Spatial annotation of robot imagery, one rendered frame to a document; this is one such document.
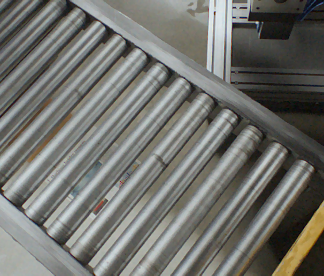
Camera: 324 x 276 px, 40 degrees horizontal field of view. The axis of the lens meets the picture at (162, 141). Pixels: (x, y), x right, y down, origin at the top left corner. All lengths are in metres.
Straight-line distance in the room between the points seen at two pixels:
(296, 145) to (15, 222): 0.61
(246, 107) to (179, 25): 1.12
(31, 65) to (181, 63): 0.35
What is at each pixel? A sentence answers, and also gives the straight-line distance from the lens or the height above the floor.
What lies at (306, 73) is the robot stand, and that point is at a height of 0.23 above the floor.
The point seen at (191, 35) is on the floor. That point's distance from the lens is 2.04.
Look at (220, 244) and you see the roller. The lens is 0.93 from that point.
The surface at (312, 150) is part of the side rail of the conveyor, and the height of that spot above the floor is 0.80.
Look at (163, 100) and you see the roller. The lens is 1.01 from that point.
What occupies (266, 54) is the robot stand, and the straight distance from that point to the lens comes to 1.77.
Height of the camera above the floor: 1.71
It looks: 70 degrees down
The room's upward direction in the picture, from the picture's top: 10 degrees counter-clockwise
